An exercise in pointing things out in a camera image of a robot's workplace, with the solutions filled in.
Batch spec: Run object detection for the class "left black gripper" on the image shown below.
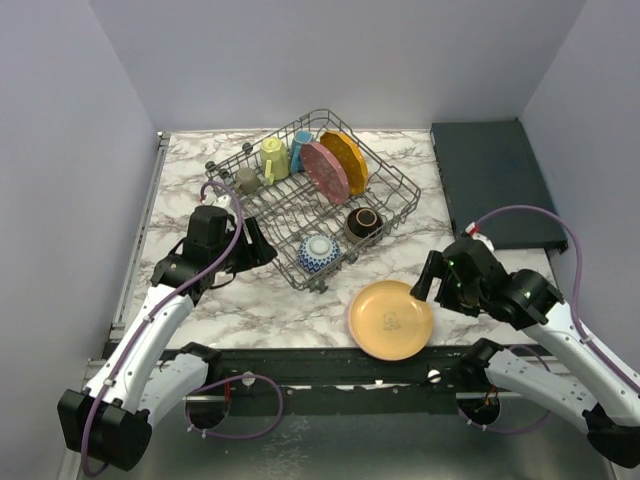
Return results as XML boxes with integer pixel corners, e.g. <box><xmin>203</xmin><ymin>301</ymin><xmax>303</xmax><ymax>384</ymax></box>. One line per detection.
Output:
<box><xmin>211</xmin><ymin>217</ymin><xmax>278</xmax><ymax>274</ymax></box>

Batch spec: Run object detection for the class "red patterned bowl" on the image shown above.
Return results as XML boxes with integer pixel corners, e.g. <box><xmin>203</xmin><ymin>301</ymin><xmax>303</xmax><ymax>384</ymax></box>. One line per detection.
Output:
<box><xmin>298</xmin><ymin>234</ymin><xmax>341</xmax><ymax>274</ymax></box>

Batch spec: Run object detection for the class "small grey cup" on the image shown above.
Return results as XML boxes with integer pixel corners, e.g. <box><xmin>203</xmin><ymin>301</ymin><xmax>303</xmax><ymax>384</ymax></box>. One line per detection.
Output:
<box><xmin>234</xmin><ymin>167</ymin><xmax>262</xmax><ymax>195</ymax></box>

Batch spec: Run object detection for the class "yellow pink rimmed plate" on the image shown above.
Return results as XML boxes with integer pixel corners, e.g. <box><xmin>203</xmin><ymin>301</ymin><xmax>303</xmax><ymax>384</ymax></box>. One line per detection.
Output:
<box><xmin>348</xmin><ymin>280</ymin><xmax>434</xmax><ymax>361</ymax></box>

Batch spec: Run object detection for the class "dark brown cream bowl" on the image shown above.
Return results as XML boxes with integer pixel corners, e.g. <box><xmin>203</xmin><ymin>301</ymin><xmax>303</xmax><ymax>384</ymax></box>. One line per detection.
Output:
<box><xmin>344</xmin><ymin>207</ymin><xmax>383</xmax><ymax>244</ymax></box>

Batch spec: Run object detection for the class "grey wire dish rack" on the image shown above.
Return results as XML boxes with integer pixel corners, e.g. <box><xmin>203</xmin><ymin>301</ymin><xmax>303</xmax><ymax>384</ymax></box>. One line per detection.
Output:
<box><xmin>204</xmin><ymin>108</ymin><xmax>422</xmax><ymax>295</ymax></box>

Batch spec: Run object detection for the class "yellow green mug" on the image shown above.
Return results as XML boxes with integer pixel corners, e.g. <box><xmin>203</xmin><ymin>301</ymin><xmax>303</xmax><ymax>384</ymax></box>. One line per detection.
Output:
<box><xmin>260</xmin><ymin>137</ymin><xmax>289</xmax><ymax>185</ymax></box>

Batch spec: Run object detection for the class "brown plate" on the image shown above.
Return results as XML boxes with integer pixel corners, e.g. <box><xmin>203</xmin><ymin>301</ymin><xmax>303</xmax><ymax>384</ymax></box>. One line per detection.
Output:
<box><xmin>300</xmin><ymin>142</ymin><xmax>350</xmax><ymax>205</ymax></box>

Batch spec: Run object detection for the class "blue floral mug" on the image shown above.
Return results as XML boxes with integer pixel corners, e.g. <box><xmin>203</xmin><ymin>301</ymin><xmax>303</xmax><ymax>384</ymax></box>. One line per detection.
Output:
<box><xmin>290</xmin><ymin>130</ymin><xmax>314</xmax><ymax>174</ymax></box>

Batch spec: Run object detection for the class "orange polka dot plate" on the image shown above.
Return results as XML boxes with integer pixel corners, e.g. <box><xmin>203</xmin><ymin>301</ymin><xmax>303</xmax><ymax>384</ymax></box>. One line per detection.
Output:
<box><xmin>320</xmin><ymin>131</ymin><xmax>369</xmax><ymax>196</ymax></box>

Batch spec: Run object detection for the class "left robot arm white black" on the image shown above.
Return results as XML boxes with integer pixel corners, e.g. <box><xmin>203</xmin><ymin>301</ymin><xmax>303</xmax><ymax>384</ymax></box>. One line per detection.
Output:
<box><xmin>57</xmin><ymin>206</ymin><xmax>277</xmax><ymax>478</ymax></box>

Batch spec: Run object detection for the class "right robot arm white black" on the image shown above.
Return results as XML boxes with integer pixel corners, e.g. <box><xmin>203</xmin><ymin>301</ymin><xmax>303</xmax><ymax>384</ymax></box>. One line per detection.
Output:
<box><xmin>410</xmin><ymin>237</ymin><xmax>639</xmax><ymax>469</ymax></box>

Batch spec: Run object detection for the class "dark blue flat box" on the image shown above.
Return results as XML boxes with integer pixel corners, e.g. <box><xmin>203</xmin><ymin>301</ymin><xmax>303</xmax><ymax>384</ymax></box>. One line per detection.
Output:
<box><xmin>431</xmin><ymin>118</ymin><xmax>569</xmax><ymax>252</ymax></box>

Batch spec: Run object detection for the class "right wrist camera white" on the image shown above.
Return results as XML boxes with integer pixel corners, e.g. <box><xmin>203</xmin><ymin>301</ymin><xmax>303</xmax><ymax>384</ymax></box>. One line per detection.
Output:
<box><xmin>464</xmin><ymin>222</ymin><xmax>495</xmax><ymax>252</ymax></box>

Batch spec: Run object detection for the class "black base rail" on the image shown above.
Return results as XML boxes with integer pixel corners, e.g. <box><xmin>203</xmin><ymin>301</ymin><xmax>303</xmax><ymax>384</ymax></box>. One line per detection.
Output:
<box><xmin>159</xmin><ymin>344</ymin><xmax>521</xmax><ymax>419</ymax></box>

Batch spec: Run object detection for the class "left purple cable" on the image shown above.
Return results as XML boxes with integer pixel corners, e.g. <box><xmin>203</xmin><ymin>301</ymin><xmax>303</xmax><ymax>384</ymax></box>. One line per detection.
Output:
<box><xmin>80</xmin><ymin>180</ymin><xmax>284</xmax><ymax>476</ymax></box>

